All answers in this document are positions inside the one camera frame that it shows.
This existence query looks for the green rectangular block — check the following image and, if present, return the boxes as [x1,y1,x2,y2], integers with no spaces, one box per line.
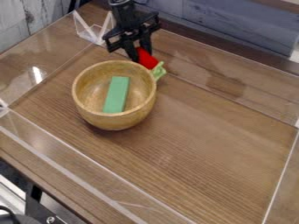
[103,76,130,114]

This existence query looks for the black cable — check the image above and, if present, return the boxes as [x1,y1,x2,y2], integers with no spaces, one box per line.
[0,205,24,224]

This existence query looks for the clear acrylic corner bracket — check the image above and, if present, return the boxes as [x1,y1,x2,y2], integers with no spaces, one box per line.
[72,11,116,46]

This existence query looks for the wooden bowl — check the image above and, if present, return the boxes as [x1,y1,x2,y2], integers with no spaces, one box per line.
[71,60,156,130]

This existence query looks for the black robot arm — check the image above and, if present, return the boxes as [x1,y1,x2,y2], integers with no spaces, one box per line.
[103,0,162,62]

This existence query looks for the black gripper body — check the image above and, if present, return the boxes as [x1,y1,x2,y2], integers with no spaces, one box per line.
[103,11,162,53]

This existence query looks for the black metal table bracket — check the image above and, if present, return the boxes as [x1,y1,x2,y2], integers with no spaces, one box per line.
[24,184,75,224]

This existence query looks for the clear acrylic table guard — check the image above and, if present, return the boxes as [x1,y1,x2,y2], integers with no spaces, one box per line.
[0,17,299,224]

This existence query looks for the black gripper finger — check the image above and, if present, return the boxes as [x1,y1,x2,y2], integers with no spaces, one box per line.
[123,40,139,62]
[139,32,152,53]

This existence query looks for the red plush strawberry toy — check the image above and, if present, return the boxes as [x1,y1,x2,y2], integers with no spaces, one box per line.
[135,46,168,82]

